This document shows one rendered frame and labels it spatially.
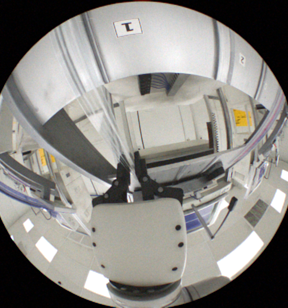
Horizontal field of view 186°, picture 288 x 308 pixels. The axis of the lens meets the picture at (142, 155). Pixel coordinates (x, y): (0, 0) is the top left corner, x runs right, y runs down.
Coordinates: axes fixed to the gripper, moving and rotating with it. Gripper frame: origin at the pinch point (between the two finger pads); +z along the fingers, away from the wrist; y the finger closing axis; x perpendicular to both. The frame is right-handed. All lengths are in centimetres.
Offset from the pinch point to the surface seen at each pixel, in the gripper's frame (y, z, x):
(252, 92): 19.2, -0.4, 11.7
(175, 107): 82, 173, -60
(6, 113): -32.7, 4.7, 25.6
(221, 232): 133, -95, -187
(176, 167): 8.6, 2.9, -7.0
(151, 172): 2.7, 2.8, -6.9
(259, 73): 20.2, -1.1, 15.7
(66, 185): -85, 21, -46
